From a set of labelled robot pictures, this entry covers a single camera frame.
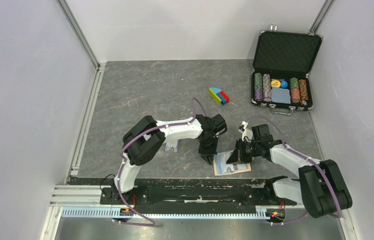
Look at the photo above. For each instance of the blue dealer chip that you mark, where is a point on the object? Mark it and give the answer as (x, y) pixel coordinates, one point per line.
(284, 84)

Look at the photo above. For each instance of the yellow dealer chip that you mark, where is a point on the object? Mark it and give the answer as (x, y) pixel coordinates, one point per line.
(275, 83)

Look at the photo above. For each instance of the green purple chip stack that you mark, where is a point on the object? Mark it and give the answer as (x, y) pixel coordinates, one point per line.
(258, 87)

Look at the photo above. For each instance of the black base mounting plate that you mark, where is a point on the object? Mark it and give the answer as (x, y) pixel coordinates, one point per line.
(195, 196)

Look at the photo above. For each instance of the orange brown chip stack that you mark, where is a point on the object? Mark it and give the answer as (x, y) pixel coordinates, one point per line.
(303, 91)

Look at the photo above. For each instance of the colourful toy brick block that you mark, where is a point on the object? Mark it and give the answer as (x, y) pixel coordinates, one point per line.
(219, 95)

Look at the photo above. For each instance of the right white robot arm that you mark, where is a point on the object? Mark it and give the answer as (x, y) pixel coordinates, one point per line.
(319, 187)

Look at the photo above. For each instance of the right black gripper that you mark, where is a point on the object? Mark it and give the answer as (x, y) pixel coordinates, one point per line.
(237, 156)

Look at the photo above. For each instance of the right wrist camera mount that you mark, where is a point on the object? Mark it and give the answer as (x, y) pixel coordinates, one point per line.
(247, 134)

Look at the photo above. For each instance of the beige card holder wallet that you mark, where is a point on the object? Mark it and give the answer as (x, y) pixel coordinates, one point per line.
(243, 167)

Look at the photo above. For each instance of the green red chip stack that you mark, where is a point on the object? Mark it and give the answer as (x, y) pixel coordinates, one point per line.
(294, 90)

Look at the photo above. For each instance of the blue playing card deck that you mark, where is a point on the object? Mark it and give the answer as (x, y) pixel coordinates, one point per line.
(280, 95)

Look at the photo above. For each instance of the grey pink chip stack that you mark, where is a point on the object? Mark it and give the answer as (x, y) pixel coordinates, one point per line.
(266, 83)

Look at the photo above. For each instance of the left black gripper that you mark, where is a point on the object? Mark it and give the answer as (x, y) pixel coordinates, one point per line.
(208, 155)

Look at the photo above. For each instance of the black poker chip case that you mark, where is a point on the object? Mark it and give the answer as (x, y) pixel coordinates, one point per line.
(285, 55)

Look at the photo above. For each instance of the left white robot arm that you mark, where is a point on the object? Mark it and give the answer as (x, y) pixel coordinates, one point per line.
(143, 141)

